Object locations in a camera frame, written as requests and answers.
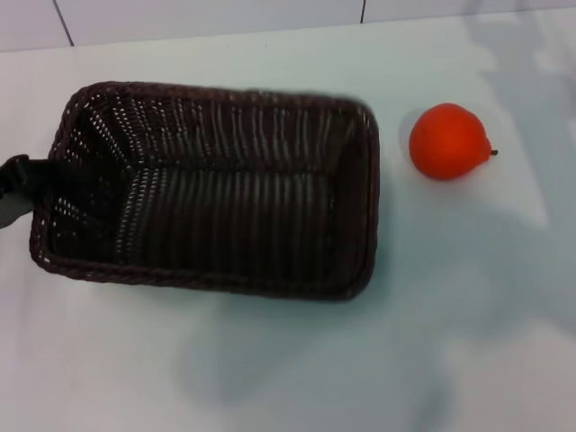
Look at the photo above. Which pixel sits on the orange-red plastic pear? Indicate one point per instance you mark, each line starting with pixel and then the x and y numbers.
pixel 445 141

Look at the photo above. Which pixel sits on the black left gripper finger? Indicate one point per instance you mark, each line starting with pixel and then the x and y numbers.
pixel 49 180

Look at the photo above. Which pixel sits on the black woven rectangular basket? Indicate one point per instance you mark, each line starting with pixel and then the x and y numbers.
pixel 234 216

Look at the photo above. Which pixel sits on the grey-padded left gripper finger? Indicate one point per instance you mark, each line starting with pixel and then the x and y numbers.
pixel 13 212

